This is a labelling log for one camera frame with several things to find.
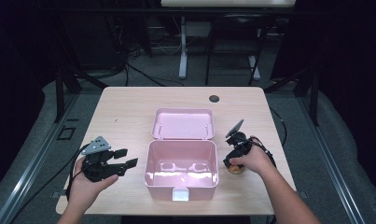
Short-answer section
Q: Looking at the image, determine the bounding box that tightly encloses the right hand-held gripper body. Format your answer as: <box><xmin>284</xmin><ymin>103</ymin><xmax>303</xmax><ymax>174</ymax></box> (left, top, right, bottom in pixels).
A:
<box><xmin>224</xmin><ymin>119</ymin><xmax>256</xmax><ymax>161</ymax></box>

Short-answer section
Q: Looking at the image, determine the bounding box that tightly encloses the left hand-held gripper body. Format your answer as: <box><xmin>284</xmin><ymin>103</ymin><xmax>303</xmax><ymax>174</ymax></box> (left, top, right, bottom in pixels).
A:
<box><xmin>80</xmin><ymin>135</ymin><xmax>128</xmax><ymax>183</ymax></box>

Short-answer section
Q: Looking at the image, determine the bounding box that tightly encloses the small round golden tin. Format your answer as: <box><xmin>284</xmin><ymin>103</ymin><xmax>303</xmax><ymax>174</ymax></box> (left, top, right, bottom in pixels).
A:
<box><xmin>226</xmin><ymin>163</ymin><xmax>246</xmax><ymax>175</ymax></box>

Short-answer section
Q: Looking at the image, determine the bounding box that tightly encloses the pink plastic storage box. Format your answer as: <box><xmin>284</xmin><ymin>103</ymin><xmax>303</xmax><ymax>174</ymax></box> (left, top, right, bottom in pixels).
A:
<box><xmin>144</xmin><ymin>107</ymin><xmax>220</xmax><ymax>203</ymax></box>

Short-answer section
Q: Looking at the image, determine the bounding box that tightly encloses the person's right hand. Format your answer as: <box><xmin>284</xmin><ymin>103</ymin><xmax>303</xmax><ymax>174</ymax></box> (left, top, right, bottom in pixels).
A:
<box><xmin>229</xmin><ymin>135</ymin><xmax>277</xmax><ymax>175</ymax></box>

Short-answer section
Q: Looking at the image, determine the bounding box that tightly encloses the person's left hand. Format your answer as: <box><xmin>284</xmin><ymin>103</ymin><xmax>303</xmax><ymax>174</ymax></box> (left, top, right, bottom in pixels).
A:
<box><xmin>66</xmin><ymin>156</ymin><xmax>119</xmax><ymax>213</ymax></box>

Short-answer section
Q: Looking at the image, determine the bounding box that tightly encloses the black metal stand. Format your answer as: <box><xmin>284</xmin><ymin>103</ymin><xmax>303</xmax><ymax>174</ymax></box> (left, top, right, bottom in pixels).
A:
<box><xmin>263</xmin><ymin>66</ymin><xmax>320</xmax><ymax>127</ymax></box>
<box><xmin>53</xmin><ymin>66</ymin><xmax>109</xmax><ymax>124</ymax></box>

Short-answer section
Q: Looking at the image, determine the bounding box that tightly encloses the white desk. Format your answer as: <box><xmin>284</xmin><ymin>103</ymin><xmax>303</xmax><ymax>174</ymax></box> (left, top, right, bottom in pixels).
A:
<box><xmin>160</xmin><ymin>0</ymin><xmax>297</xmax><ymax>81</ymax></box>

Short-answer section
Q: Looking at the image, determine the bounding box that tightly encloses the black cabinet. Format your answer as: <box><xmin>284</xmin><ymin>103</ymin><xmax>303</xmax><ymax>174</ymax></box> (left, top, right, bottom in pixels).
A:
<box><xmin>63</xmin><ymin>12</ymin><xmax>124</xmax><ymax>71</ymax></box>

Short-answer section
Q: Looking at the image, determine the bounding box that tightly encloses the black chair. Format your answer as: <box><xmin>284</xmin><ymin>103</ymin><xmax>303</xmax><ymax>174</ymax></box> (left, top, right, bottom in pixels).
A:
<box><xmin>204</xmin><ymin>13</ymin><xmax>275</xmax><ymax>87</ymax></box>

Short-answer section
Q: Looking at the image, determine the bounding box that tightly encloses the left hand-held gripper cable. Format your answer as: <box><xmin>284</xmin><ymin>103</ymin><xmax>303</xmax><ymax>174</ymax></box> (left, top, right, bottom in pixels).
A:
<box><xmin>12</xmin><ymin>143</ymin><xmax>91</xmax><ymax>223</ymax></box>

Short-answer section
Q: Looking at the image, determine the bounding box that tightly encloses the hand-held gripper cable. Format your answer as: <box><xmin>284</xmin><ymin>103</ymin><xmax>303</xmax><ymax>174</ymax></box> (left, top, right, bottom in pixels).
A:
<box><xmin>12</xmin><ymin>143</ymin><xmax>91</xmax><ymax>223</ymax></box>
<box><xmin>238</xmin><ymin>137</ymin><xmax>277</xmax><ymax>169</ymax></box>

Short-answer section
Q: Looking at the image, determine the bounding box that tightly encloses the right hand-held gripper cable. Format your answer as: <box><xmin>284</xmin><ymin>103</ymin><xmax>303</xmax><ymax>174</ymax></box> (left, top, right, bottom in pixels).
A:
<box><xmin>238</xmin><ymin>137</ymin><xmax>277</xmax><ymax>169</ymax></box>

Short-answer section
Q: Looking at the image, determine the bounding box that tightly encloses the black cable at table edge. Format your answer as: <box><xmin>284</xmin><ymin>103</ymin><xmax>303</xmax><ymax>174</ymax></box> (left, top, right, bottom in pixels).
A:
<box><xmin>269</xmin><ymin>106</ymin><xmax>288</xmax><ymax>147</ymax></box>

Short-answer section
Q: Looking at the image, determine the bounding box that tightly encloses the aluminium floor rail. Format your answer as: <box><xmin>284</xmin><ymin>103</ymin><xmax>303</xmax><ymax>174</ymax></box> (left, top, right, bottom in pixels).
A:
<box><xmin>0</xmin><ymin>92</ymin><xmax>81</xmax><ymax>224</ymax></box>
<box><xmin>297</xmin><ymin>96</ymin><xmax>368</xmax><ymax>224</ymax></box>

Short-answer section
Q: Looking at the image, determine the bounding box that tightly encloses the black floor cable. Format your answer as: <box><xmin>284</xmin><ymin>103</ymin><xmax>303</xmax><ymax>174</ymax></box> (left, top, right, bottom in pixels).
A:
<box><xmin>124</xmin><ymin>62</ymin><xmax>186</xmax><ymax>88</ymax></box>

